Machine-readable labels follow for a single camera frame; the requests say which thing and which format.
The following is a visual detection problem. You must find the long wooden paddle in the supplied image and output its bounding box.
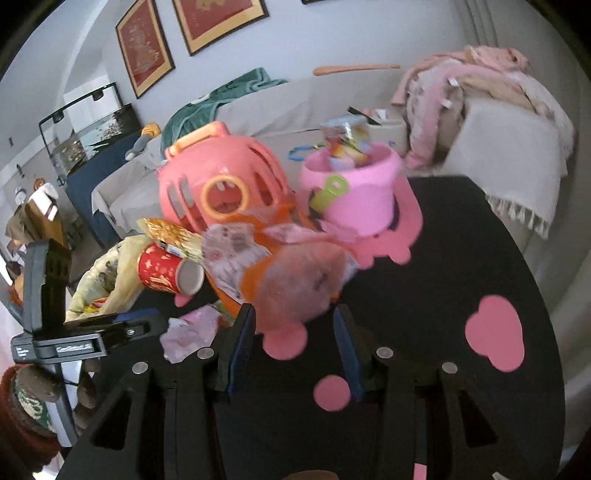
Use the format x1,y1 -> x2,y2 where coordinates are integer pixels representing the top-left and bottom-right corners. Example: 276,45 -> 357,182
313,64 -> 402,78

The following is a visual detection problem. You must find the mustard covered chair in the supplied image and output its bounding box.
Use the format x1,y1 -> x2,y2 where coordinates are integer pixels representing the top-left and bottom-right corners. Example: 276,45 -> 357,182
7,182 -> 66,260

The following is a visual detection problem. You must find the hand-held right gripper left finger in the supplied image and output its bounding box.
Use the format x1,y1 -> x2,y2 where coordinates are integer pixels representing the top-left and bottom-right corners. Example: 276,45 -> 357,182
60,302 -> 257,480

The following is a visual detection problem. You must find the red paper cup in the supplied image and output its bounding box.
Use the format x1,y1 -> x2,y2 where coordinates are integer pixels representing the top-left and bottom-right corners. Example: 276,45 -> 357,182
137,243 -> 205,296

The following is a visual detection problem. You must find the yellow snack wrapper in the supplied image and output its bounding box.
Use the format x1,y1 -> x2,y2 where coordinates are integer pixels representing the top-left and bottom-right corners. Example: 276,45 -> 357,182
136,217 -> 209,260

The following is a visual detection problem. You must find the black cable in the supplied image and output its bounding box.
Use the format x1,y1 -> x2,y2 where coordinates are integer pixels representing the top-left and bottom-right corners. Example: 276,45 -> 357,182
54,362 -> 80,447

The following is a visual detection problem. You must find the green blanket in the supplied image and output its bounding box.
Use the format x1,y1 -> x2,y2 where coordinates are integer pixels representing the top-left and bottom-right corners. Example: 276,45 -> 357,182
164,68 -> 290,140

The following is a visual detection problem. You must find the red framed calligraphy picture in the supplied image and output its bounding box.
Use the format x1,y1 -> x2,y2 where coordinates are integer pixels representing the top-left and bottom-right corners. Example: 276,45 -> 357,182
172,0 -> 270,57

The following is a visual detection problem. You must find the white towel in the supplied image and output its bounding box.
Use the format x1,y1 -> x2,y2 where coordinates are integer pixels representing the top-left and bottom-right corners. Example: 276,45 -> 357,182
28,183 -> 60,221

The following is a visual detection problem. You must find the grey orange plush toy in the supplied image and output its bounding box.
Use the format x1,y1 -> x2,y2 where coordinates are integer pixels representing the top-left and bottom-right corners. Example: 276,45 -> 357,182
124,122 -> 163,162

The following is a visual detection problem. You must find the pink blanket pile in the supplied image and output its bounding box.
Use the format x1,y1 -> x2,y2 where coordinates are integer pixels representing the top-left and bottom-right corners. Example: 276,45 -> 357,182
392,45 -> 578,169

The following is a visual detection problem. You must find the colourful candy packet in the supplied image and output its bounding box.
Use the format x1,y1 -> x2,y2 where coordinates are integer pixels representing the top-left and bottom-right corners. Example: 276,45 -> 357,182
321,117 -> 373,168

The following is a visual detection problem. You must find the orange plastic bag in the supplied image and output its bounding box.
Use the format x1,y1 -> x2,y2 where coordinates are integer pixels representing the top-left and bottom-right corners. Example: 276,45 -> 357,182
203,203 -> 362,334

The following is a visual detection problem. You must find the glass fish tank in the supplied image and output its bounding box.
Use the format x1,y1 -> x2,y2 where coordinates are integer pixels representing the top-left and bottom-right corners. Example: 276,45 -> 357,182
38,82 -> 142,179

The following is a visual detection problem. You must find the grey sofa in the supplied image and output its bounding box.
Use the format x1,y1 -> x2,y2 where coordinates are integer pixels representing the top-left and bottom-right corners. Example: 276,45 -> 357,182
91,69 -> 462,223

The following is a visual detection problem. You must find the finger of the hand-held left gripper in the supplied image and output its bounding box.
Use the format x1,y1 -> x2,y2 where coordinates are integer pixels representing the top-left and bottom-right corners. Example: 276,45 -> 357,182
65,310 -> 162,330
99,318 -> 168,352

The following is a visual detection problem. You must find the white fringed throw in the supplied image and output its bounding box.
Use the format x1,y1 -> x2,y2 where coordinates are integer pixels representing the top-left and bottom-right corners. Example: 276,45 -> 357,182
443,95 -> 567,239

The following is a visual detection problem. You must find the person's left forearm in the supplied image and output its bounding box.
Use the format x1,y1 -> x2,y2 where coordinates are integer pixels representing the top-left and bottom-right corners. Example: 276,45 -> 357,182
0,364 -> 80,472

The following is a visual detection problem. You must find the pink toy bucket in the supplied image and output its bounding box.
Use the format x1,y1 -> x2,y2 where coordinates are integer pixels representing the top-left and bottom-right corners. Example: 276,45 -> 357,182
298,143 -> 424,269

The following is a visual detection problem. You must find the person's left hand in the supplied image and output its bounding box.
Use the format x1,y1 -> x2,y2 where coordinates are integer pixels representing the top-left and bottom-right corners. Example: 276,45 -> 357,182
74,364 -> 100,432

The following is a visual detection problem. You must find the pink toy basket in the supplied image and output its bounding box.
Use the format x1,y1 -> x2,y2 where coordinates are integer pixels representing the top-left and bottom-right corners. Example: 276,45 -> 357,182
158,121 -> 293,232

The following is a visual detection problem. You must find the black spotted tablecloth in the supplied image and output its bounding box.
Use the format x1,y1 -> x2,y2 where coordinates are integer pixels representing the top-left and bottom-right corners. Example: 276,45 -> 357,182
60,175 -> 567,480

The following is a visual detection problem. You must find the pink tissue packet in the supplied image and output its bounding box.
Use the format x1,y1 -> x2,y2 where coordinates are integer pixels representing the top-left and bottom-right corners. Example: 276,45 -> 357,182
159,305 -> 223,364

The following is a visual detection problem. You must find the blue plastic ring handle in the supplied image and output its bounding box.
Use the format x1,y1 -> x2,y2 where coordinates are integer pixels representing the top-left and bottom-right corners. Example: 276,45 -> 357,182
288,145 -> 325,162

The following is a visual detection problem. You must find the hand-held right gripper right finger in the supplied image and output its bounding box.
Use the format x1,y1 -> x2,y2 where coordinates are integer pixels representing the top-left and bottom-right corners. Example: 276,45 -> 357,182
332,305 -> 527,480

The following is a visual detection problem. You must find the narrow red framed picture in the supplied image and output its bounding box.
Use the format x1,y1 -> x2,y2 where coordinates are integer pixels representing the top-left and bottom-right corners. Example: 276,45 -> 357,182
115,0 -> 177,99

